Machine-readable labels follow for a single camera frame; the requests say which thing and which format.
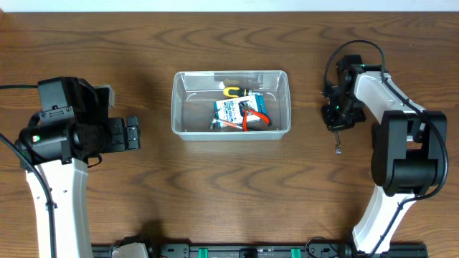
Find red black handled cutters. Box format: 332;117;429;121
239;102;272;132

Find silver offset ring wrench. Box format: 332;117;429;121
333;131;342;155

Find blue white small box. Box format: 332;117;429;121
214;95;268;124

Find yellow black stubby screwdriver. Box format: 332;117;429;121
223;86;262;98

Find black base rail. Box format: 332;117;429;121
91;234;430;258

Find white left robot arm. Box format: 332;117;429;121
16;115;140;257

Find clear plastic container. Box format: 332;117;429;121
171;70;291;140

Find black orange telescopic pickup tool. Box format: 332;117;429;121
209;112;260;131

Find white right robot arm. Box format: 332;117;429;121
322;61;448;257

